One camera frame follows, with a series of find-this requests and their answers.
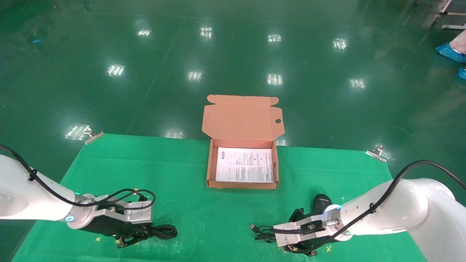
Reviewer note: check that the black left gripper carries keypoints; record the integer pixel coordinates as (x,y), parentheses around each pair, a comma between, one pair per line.
(105,227)

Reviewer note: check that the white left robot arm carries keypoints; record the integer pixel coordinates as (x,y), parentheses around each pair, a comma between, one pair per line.
(25,196)

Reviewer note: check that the white printed instruction sheet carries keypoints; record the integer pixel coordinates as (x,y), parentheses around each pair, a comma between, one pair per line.
(244,165)

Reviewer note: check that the white metal cart frame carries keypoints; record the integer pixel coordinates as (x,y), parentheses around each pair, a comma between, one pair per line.
(453,26)

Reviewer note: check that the white trouser leg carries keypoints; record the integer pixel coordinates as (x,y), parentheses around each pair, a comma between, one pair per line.
(459,42)

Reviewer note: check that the blue shoe cover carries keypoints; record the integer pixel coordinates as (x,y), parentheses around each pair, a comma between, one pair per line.
(449,52)
(462,74)

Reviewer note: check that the green table mat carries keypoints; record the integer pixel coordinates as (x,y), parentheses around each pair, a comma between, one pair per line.
(189,203)

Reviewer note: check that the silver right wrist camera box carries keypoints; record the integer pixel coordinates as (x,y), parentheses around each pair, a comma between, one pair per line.
(295,234)

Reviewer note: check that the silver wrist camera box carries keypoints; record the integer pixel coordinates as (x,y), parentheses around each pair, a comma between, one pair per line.
(127,213)
(295,234)

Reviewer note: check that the open brown cardboard box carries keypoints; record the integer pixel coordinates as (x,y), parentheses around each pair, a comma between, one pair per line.
(240,120)

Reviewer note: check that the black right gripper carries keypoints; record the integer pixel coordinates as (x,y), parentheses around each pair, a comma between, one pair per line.
(304,249)

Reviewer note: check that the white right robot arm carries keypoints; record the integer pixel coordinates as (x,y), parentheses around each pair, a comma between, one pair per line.
(407,211)

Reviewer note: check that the metal binder clip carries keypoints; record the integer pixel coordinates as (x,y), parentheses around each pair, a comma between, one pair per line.
(376,153)
(94,137)

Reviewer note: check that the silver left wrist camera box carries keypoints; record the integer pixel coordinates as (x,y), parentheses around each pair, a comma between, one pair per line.
(127,213)

